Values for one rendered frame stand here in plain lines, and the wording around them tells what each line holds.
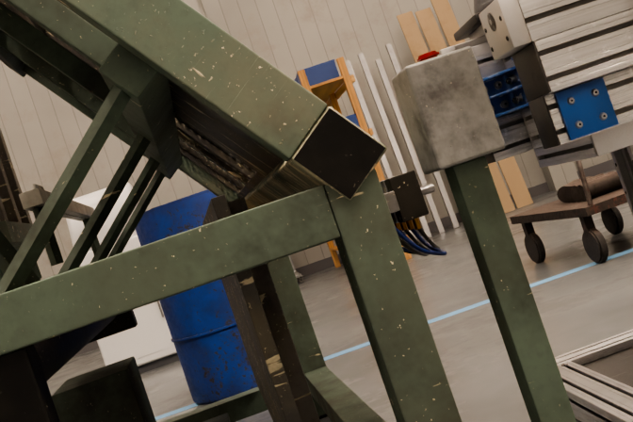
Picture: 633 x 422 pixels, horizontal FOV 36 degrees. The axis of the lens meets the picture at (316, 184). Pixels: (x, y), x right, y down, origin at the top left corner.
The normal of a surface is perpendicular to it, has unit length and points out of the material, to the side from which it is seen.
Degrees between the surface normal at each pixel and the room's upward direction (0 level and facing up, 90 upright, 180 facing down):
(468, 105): 90
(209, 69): 90
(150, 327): 90
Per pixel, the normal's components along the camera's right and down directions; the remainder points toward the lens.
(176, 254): 0.12, -0.06
